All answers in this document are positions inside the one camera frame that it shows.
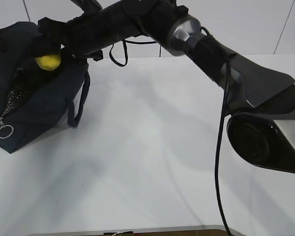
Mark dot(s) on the yellow lemon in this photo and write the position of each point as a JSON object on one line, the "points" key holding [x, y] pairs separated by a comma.
{"points": [[48, 62]]}

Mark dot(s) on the dark navy fabric lunch bag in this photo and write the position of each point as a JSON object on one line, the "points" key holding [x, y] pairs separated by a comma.
{"points": [[32, 100]]}

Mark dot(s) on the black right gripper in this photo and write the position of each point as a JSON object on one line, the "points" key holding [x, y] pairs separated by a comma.
{"points": [[67, 34]]}

